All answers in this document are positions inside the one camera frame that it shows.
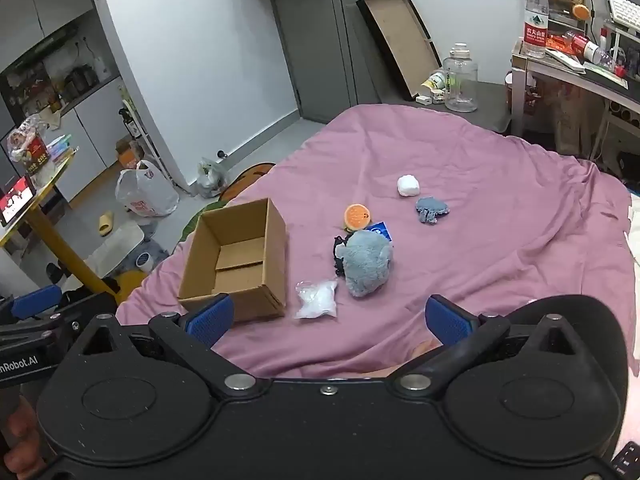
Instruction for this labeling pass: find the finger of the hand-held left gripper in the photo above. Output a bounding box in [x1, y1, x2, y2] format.
[0, 285, 63, 320]
[0, 292, 118, 343]

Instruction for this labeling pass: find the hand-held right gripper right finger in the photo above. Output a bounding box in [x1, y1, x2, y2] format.
[389, 295, 581, 400]

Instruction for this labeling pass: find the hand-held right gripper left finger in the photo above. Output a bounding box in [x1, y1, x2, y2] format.
[75, 294, 273, 401]

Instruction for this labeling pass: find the brown cardboard box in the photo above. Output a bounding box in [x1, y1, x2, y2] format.
[178, 198, 288, 323]

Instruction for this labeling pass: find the grey fluffy plush toy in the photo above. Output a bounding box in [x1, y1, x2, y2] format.
[334, 232, 395, 298]

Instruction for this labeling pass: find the clear bag of white filling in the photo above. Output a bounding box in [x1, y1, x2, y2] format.
[293, 280, 339, 320]

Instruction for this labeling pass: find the blue-grey knitted cloth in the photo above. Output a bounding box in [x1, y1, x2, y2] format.
[415, 197, 449, 225]

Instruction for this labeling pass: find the blue tissue pack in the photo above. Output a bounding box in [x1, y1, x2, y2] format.
[364, 221, 393, 244]

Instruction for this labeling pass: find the black fabric item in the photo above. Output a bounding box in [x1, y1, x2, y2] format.
[332, 234, 351, 277]

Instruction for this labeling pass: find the person's left hand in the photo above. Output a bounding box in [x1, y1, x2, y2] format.
[1, 396, 48, 480]

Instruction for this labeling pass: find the white flat board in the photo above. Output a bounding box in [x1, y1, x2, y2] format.
[84, 222, 146, 277]

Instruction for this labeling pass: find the yellow side table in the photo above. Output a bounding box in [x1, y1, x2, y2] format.
[0, 150, 122, 306]

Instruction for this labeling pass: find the pink bedsheet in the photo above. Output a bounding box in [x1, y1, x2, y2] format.
[116, 104, 640, 380]

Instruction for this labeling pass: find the tablet with red screen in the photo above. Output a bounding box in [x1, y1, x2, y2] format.
[0, 176, 37, 227]

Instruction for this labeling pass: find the white plastic shopping bag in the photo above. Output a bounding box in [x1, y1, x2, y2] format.
[115, 160, 180, 219]

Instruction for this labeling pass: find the clear plastic bag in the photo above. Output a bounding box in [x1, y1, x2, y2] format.
[194, 157, 229, 199]

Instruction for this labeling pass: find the orange burger plush toy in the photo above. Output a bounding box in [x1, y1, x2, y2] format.
[343, 204, 372, 233]

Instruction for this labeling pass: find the orange and green rug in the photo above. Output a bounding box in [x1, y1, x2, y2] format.
[179, 162, 279, 243]

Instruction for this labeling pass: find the stack of books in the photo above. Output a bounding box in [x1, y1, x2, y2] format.
[45, 135, 81, 165]

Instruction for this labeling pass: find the snack bag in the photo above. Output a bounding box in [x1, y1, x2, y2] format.
[5, 115, 52, 177]

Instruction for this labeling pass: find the small cardboard box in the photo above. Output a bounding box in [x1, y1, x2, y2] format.
[116, 137, 147, 169]

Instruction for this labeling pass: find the black spray bottle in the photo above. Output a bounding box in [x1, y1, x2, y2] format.
[119, 107, 141, 139]

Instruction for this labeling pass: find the grey low cabinet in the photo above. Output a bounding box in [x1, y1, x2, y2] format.
[417, 80, 512, 136]

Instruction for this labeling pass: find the black keyboard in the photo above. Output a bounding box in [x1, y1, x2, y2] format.
[611, 441, 640, 480]

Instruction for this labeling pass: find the large clear glass jar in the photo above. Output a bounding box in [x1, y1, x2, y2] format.
[442, 44, 480, 113]

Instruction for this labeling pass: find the white desk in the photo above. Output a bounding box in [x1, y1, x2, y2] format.
[511, 40, 640, 161]

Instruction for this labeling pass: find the grey door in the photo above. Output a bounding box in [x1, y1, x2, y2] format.
[269, 0, 387, 123]

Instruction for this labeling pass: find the red and white can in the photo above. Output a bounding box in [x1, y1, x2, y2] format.
[570, 35, 602, 62]

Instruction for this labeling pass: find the red label water bottle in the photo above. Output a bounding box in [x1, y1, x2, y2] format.
[522, 0, 550, 60]

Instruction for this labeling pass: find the white keyboard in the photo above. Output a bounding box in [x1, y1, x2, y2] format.
[606, 0, 640, 29]

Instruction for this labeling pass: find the brown board with black frame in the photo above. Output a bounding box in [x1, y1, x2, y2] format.
[356, 0, 444, 102]

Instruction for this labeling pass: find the white wall cabinet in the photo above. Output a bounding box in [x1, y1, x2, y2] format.
[0, 0, 127, 203]

